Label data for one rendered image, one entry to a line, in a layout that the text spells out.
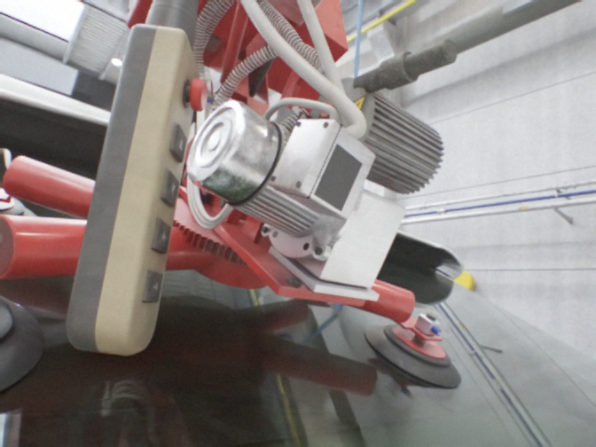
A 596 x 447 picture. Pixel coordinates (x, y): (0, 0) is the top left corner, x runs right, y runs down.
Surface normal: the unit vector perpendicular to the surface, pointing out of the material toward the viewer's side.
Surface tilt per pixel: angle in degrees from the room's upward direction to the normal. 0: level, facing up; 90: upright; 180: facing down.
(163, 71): 90
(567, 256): 90
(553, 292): 90
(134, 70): 90
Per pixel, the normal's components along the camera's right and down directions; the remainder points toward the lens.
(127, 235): 0.09, -0.18
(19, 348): 0.67, -0.74
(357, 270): 0.53, 0.37
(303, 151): -0.67, -0.35
